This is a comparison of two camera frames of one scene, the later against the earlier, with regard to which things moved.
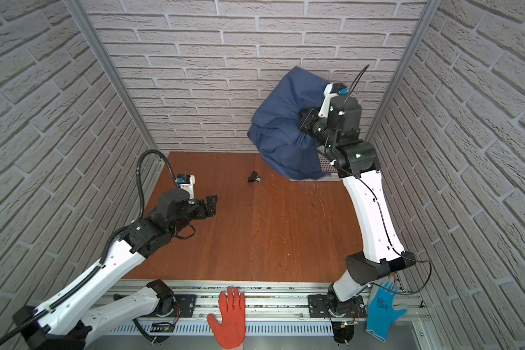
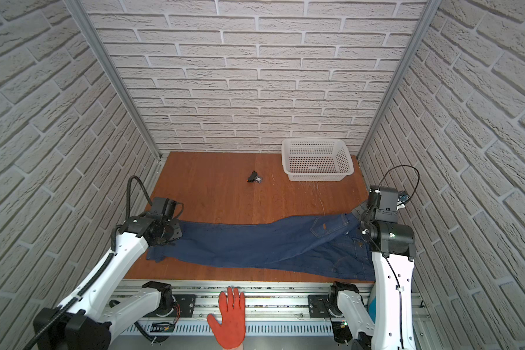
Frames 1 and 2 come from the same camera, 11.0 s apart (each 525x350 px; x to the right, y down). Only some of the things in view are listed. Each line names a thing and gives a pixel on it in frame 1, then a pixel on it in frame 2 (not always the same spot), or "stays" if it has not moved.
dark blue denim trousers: (275, 129) → (330, 245)
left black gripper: (211, 209) → (179, 234)
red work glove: (232, 308) stays
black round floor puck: (343, 331) stays
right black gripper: (310, 128) → (360, 212)
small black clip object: (254, 177) stays
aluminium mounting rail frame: (276, 318) stays
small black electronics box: (162, 327) stays
